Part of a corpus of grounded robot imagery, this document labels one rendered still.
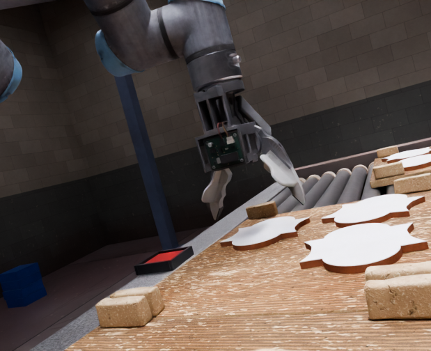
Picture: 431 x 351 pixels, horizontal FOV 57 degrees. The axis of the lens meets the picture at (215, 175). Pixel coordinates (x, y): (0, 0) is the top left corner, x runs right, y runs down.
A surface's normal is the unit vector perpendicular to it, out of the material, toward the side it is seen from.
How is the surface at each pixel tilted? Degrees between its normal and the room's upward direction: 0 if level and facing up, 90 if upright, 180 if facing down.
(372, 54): 90
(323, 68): 90
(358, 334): 0
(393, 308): 91
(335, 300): 0
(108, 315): 87
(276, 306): 0
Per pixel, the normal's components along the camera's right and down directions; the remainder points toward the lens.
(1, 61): 0.95, -0.04
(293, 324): -0.26, -0.96
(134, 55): 0.07, 0.77
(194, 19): -0.18, 0.12
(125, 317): -0.47, 0.19
